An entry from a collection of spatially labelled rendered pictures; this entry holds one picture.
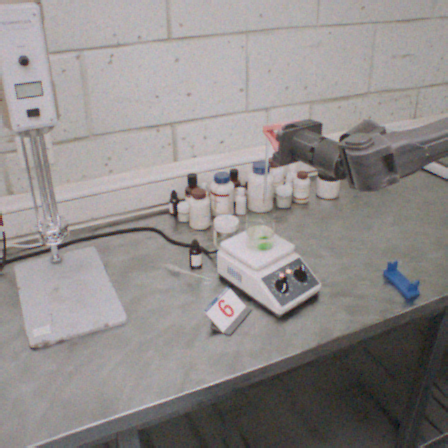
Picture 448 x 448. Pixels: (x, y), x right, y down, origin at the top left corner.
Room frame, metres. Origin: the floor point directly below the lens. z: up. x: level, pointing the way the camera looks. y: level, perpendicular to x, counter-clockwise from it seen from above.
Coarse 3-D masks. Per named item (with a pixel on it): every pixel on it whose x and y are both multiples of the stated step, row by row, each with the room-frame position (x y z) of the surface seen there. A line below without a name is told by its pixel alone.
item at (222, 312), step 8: (224, 296) 0.82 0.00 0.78; (232, 296) 0.83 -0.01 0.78; (216, 304) 0.80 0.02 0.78; (224, 304) 0.81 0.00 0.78; (232, 304) 0.81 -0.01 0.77; (240, 304) 0.82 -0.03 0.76; (208, 312) 0.77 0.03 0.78; (216, 312) 0.78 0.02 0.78; (224, 312) 0.79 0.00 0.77; (232, 312) 0.80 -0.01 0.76; (216, 320) 0.76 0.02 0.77; (224, 320) 0.77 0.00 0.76
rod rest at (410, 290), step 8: (392, 264) 0.93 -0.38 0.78; (384, 272) 0.93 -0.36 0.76; (392, 272) 0.93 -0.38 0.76; (392, 280) 0.90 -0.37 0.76; (400, 280) 0.90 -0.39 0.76; (408, 280) 0.90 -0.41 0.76; (416, 280) 0.86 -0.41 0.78; (400, 288) 0.87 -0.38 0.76; (408, 288) 0.86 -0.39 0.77; (416, 288) 0.86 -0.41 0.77; (408, 296) 0.85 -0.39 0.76
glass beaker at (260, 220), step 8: (256, 208) 0.96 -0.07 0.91; (264, 208) 0.96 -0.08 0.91; (248, 216) 0.94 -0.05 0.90; (256, 216) 0.96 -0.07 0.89; (264, 216) 0.96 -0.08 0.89; (272, 216) 0.94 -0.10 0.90; (248, 224) 0.91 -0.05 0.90; (256, 224) 0.90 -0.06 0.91; (264, 224) 0.90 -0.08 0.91; (272, 224) 0.91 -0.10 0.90; (248, 232) 0.91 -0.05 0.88; (256, 232) 0.90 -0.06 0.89; (264, 232) 0.90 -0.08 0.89; (272, 232) 0.91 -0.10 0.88; (248, 240) 0.91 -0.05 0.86; (256, 240) 0.90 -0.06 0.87; (264, 240) 0.90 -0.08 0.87; (272, 240) 0.91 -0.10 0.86; (248, 248) 0.91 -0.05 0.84; (256, 248) 0.90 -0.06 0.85; (264, 248) 0.90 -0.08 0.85; (272, 248) 0.91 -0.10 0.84
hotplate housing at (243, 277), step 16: (224, 256) 0.92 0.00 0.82; (288, 256) 0.91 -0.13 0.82; (224, 272) 0.92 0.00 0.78; (240, 272) 0.88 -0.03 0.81; (256, 272) 0.86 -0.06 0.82; (240, 288) 0.88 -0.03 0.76; (256, 288) 0.84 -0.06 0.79; (320, 288) 0.87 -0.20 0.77; (272, 304) 0.80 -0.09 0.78; (288, 304) 0.81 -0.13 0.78
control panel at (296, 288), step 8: (288, 264) 0.89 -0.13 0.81; (296, 264) 0.90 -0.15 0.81; (304, 264) 0.90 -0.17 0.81; (272, 272) 0.86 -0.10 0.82; (280, 272) 0.87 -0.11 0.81; (264, 280) 0.84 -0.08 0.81; (272, 280) 0.84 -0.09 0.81; (288, 280) 0.85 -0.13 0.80; (296, 280) 0.86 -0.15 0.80; (312, 280) 0.87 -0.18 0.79; (272, 288) 0.83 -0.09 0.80; (296, 288) 0.84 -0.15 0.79; (304, 288) 0.85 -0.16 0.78; (280, 296) 0.81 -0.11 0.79; (288, 296) 0.82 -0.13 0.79; (296, 296) 0.82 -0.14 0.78; (280, 304) 0.80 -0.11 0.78
